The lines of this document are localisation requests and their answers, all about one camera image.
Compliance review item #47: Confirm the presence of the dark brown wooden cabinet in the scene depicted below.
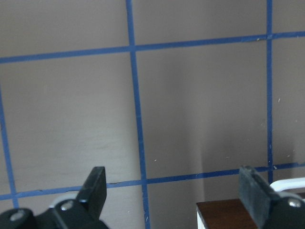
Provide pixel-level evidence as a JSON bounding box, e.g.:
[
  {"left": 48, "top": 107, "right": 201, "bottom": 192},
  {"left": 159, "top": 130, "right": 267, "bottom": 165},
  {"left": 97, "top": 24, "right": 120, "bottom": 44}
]
[{"left": 195, "top": 192, "right": 305, "bottom": 229}]

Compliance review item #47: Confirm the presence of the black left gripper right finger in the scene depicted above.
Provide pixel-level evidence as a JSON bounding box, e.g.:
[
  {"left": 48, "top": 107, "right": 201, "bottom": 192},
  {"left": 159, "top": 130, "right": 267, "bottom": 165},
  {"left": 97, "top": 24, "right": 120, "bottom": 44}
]
[{"left": 238, "top": 166, "right": 280, "bottom": 229}]

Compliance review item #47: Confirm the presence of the white drawer handle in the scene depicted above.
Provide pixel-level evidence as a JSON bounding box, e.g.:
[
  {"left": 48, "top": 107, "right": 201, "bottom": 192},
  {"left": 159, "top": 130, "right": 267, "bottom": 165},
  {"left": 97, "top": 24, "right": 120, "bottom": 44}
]
[{"left": 270, "top": 177, "right": 305, "bottom": 191}]

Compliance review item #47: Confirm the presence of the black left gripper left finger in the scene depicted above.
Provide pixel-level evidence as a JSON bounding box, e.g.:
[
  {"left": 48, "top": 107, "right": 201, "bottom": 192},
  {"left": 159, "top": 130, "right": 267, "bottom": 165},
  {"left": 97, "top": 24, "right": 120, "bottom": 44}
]
[{"left": 76, "top": 167, "right": 107, "bottom": 219}]

